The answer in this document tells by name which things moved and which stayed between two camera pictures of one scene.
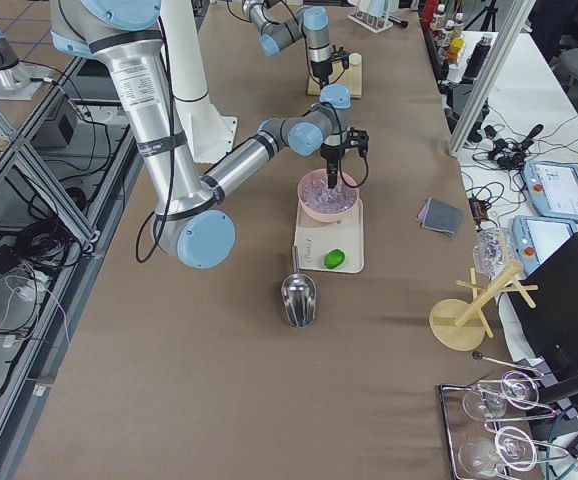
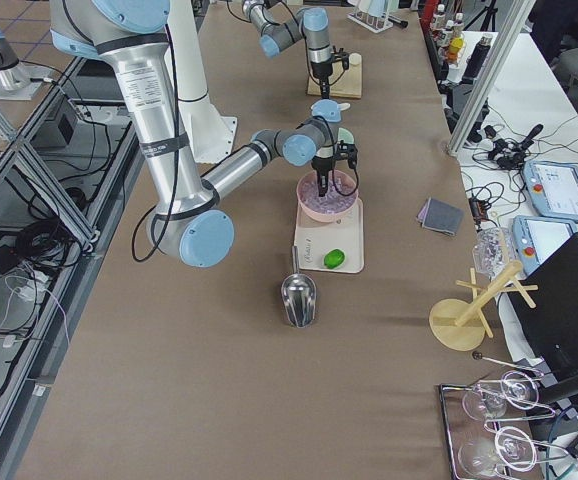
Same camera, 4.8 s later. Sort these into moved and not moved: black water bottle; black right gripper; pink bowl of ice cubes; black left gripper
Moved: black right gripper
Not moved: black left gripper; black water bottle; pink bowl of ice cubes
